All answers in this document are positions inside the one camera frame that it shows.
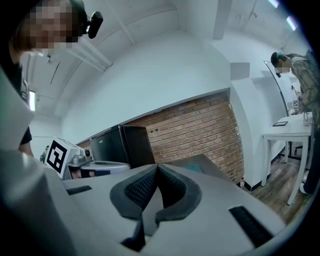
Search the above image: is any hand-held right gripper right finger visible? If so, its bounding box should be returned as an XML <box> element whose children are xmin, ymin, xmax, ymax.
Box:
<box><xmin>144</xmin><ymin>164</ymin><xmax>287</xmax><ymax>256</ymax></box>

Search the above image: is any black head-worn camera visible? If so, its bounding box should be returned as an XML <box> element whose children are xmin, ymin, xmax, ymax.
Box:
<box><xmin>85</xmin><ymin>10</ymin><xmax>104</xmax><ymax>40</ymax></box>

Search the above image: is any person's head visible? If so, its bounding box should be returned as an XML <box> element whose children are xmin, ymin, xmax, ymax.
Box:
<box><xmin>9</xmin><ymin>0</ymin><xmax>89</xmax><ymax>61</ymax></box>

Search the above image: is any person's left forearm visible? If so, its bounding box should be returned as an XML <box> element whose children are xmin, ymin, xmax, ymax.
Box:
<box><xmin>18</xmin><ymin>144</ymin><xmax>35</xmax><ymax>159</ymax></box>

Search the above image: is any black mini fridge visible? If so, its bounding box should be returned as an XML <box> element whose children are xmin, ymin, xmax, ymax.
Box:
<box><xmin>89</xmin><ymin>124</ymin><xmax>157</xmax><ymax>169</ymax></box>

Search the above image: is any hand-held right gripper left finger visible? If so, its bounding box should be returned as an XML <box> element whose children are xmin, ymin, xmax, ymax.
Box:
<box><xmin>62</xmin><ymin>164</ymin><xmax>159</xmax><ymax>256</ymax></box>

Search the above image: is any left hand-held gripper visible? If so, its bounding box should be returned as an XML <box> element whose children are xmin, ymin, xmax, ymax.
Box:
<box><xmin>45</xmin><ymin>136</ymin><xmax>131</xmax><ymax>181</ymax></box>

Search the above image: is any white side table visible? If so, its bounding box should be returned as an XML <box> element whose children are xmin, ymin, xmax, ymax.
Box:
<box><xmin>260</xmin><ymin>112</ymin><xmax>315</xmax><ymax>206</ymax></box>

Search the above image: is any group of ceiling lights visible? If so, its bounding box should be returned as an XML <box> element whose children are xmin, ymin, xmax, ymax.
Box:
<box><xmin>268</xmin><ymin>0</ymin><xmax>299</xmax><ymax>32</ymax></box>

